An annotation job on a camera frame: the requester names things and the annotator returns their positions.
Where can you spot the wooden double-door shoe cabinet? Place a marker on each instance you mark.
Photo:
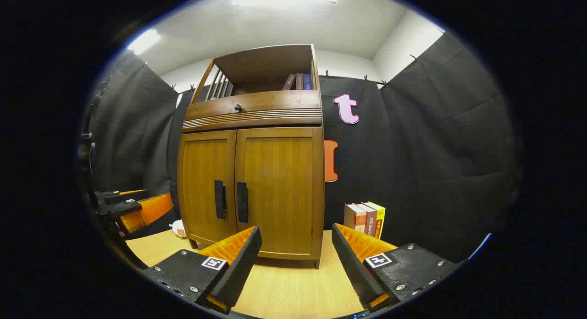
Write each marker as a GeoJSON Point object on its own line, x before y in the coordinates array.
{"type": "Point", "coordinates": [257, 62]}

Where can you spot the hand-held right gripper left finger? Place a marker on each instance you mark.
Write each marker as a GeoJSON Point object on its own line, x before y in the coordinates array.
{"type": "Point", "coordinates": [243, 264]}

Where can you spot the wooden shoe cabinet door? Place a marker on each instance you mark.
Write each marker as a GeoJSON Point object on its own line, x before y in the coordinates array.
{"type": "Point", "coordinates": [202, 181]}
{"type": "Point", "coordinates": [279, 181]}

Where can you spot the brown book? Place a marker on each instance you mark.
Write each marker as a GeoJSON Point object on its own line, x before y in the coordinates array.
{"type": "Point", "coordinates": [289, 81]}

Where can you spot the maroon book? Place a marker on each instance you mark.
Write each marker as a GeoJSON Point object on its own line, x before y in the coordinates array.
{"type": "Point", "coordinates": [299, 81]}

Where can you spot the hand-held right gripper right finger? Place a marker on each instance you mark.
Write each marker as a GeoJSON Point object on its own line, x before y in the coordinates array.
{"type": "Point", "coordinates": [351, 264]}

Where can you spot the wooden drawer with black knob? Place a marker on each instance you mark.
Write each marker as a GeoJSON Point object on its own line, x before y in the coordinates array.
{"type": "Point", "coordinates": [275, 106]}

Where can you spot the white plastic packet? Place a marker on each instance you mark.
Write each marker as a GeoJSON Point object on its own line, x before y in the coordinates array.
{"type": "Point", "coordinates": [178, 228]}

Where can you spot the grey-brown book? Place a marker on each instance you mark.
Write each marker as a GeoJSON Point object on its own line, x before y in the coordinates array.
{"type": "Point", "coordinates": [370, 222]}

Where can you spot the black backdrop cloth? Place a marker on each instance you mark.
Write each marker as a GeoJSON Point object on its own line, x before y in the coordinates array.
{"type": "Point", "coordinates": [435, 149]}

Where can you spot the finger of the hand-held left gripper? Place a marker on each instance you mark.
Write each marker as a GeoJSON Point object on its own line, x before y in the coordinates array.
{"type": "Point", "coordinates": [151, 211]}
{"type": "Point", "coordinates": [121, 197]}

